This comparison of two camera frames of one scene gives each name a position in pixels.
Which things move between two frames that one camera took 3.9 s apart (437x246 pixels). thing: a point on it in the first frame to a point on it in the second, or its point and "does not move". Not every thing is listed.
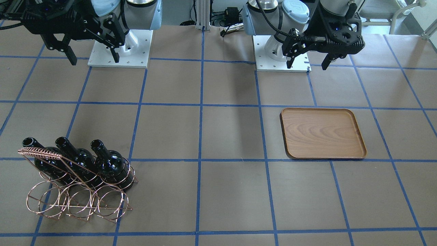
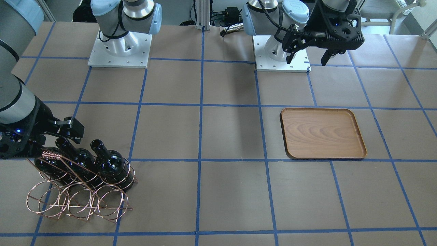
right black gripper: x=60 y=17 to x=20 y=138
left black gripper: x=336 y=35 does not move
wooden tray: x=321 y=133 does not move
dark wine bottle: x=81 y=164 does not move
